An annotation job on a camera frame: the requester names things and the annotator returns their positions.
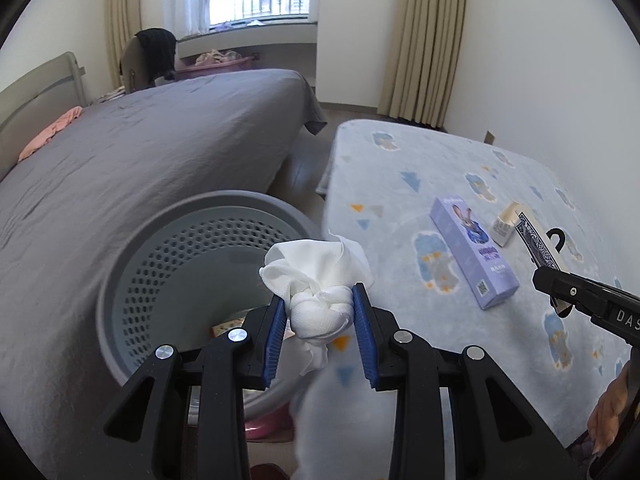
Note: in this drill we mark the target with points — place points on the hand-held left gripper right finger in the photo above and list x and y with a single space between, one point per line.
363 335

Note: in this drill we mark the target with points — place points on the red and cream snack wrapper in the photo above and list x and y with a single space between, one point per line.
225 329

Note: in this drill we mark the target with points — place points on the beige curtain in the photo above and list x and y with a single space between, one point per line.
122 20
425 40

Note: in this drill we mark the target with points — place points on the pink plastic basin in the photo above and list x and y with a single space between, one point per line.
265 425

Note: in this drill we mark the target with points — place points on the person's right hand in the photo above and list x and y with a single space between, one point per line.
607 410

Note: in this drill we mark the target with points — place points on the pink cloth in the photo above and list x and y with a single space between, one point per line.
50 132

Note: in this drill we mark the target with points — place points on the white drink carton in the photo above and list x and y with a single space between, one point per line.
502 230

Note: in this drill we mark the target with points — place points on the brown chair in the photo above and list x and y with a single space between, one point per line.
131 62

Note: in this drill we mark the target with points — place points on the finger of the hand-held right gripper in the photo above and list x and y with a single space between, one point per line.
565 287

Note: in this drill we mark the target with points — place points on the pink laundry basket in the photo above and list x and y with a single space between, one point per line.
220 69

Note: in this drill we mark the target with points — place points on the grey bed headboard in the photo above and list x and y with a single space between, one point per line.
35 95

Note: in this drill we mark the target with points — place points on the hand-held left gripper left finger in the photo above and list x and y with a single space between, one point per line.
276 335

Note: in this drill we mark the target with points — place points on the bed with grey sheet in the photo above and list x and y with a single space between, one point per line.
150 150

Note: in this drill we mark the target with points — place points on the pile of pale clothes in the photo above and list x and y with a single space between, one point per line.
215 56

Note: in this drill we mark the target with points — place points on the small black hook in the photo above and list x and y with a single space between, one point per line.
563 238

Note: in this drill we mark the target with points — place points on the wall socket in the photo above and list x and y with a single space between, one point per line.
490 137

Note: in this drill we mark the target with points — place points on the knotted white cloth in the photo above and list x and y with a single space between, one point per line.
320 310

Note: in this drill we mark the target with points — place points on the blue patterned card box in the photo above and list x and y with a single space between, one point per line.
537 245

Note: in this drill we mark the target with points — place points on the dark clothing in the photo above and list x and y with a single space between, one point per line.
157 47

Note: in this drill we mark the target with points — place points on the grey perforated plastic basket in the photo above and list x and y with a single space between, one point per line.
165 270

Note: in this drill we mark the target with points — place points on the purple rectangular box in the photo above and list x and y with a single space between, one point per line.
475 255

